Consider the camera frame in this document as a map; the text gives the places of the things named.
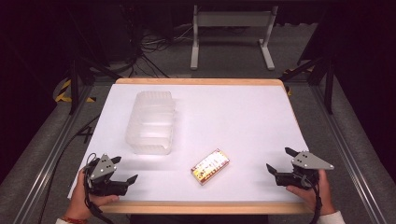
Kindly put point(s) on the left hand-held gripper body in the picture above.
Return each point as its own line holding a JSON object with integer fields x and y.
{"x": 104, "y": 174}

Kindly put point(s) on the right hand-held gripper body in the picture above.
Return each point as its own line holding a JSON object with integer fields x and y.
{"x": 303, "y": 169}

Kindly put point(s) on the clear plastic storage box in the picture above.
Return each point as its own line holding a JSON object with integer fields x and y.
{"x": 152, "y": 123}

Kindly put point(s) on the yellow red snack packet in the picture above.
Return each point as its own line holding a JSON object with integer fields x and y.
{"x": 210, "y": 166}

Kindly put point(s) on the person's right hand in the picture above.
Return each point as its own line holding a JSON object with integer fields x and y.
{"x": 311, "y": 196}

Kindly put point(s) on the person's left hand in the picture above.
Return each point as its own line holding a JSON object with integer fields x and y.
{"x": 83, "y": 199}

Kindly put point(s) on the white sheet on table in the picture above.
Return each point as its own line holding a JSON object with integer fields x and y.
{"x": 218, "y": 124}

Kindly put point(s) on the black metal stand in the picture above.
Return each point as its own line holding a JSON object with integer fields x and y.
{"x": 327, "y": 77}
{"x": 74, "y": 84}

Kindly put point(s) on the yellow black hazard tape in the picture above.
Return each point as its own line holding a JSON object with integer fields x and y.
{"x": 63, "y": 93}

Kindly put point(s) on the white metal stand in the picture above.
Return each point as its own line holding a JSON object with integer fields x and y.
{"x": 232, "y": 18}

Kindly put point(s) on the aluminium floor rail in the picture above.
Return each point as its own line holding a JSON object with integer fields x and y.
{"x": 49, "y": 155}
{"x": 345, "y": 149}

